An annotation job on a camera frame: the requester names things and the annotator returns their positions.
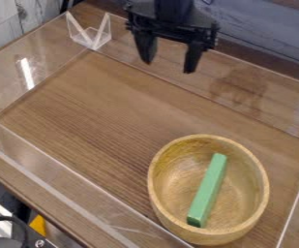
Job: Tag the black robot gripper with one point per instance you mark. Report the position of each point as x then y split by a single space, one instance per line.
174 20

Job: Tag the green rectangular block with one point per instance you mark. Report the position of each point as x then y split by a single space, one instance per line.
207 191

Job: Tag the brown wooden bowl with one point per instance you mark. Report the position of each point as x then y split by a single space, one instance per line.
176 169

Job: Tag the clear acrylic corner bracket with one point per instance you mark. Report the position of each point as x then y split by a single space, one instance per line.
91 37

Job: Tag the clear acrylic enclosure wall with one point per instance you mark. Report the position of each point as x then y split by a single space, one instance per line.
86 115

